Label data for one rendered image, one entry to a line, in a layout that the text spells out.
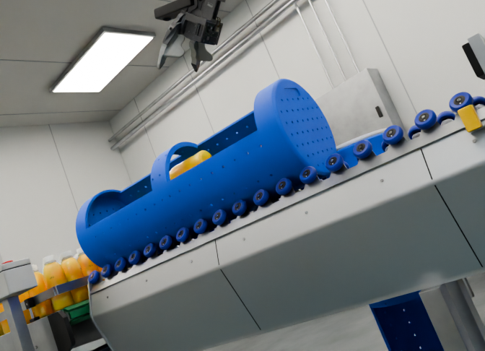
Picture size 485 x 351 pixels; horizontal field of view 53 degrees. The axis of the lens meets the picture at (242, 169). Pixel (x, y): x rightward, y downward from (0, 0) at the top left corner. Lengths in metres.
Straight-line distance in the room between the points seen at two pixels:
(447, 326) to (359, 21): 3.94
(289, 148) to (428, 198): 0.34
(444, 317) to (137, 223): 0.88
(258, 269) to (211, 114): 4.74
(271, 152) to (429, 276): 0.45
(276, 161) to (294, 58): 4.01
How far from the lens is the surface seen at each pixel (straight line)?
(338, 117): 4.65
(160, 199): 1.43
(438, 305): 1.16
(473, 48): 1.14
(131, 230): 1.55
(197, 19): 1.14
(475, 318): 1.31
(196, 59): 1.25
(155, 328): 1.62
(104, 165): 7.15
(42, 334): 1.86
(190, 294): 1.44
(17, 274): 1.77
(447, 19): 4.54
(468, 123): 1.01
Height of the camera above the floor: 0.84
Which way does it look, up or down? 9 degrees up
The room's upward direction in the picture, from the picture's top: 22 degrees counter-clockwise
